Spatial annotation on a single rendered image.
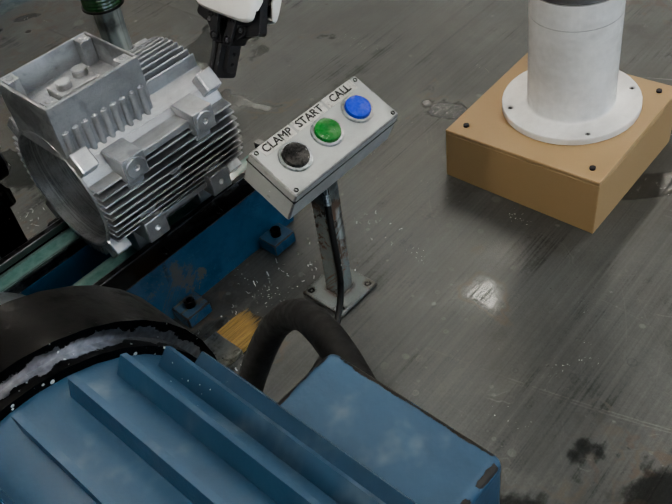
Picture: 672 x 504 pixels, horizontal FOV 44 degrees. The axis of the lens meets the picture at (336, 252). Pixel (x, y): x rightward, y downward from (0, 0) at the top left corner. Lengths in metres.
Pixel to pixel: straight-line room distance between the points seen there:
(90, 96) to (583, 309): 0.63
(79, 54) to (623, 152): 0.69
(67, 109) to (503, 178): 0.59
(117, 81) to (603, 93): 0.62
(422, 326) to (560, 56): 0.39
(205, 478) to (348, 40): 1.33
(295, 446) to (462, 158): 0.92
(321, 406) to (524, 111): 0.90
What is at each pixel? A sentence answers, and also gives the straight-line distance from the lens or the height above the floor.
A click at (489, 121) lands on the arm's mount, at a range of 1.20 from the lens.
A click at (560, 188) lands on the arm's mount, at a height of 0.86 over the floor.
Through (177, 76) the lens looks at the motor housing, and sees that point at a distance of 1.00.
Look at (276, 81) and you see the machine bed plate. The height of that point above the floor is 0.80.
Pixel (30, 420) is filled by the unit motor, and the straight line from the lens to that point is 0.33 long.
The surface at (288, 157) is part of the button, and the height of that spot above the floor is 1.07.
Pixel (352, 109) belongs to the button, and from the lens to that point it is 0.91.
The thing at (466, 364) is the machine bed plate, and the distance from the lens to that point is 1.00.
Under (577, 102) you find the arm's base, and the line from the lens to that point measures 1.16.
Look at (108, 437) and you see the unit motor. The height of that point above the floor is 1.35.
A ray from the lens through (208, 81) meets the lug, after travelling 0.98.
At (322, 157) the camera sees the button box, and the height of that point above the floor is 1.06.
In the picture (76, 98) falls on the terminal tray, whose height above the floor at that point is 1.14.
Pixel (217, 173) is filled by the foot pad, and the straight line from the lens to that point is 1.00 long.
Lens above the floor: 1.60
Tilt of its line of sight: 45 degrees down
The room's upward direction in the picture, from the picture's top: 9 degrees counter-clockwise
